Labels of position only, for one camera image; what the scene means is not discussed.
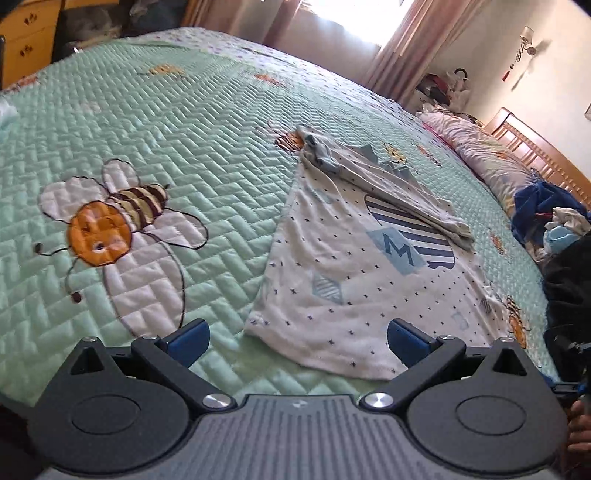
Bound wooden headboard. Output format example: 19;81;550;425
482;107;591;204

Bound person's right hand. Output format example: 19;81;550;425
566;400;591;456

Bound white and light blue clothes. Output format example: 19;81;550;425
536;208;591;264

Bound white tote bag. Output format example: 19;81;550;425
450;69;472;112

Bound pink curtain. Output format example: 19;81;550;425
369;0;490;100
182;0;305;47

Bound cluttered nightstand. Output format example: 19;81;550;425
416;67;472;114

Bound black garment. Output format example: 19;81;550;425
542;231;591;384

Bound white star-print shirt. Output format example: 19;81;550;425
244;124;509;381

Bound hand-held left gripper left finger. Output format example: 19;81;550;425
69;315;237;414

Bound green quilted bee bedspread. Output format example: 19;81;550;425
0;27;561;407

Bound wooden desk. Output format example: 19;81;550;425
0;0;63;90

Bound wall lamp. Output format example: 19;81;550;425
503;25;539;86

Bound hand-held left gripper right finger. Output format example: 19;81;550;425
360;318;539;413

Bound floral pillow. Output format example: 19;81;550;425
418;111;539;208

